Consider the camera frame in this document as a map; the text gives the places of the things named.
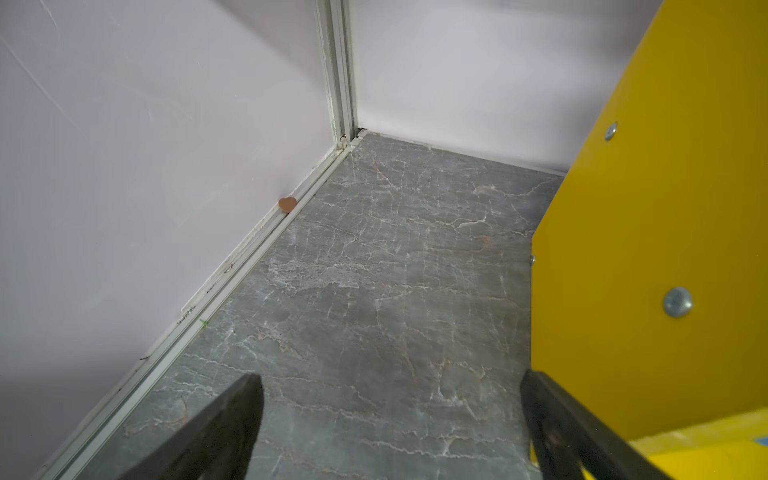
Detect small brown round piece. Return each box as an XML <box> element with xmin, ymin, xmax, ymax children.
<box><xmin>278</xmin><ymin>197</ymin><xmax>298</xmax><ymax>214</ymax></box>

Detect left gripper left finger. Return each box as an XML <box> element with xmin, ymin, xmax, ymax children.
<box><xmin>121</xmin><ymin>373</ymin><xmax>264</xmax><ymax>479</ymax></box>

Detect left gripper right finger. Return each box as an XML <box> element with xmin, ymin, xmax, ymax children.
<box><xmin>520</xmin><ymin>369</ymin><xmax>668</xmax><ymax>479</ymax></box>

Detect yellow rack pink blue shelves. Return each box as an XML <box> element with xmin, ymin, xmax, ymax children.
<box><xmin>532</xmin><ymin>1</ymin><xmax>767</xmax><ymax>441</ymax></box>

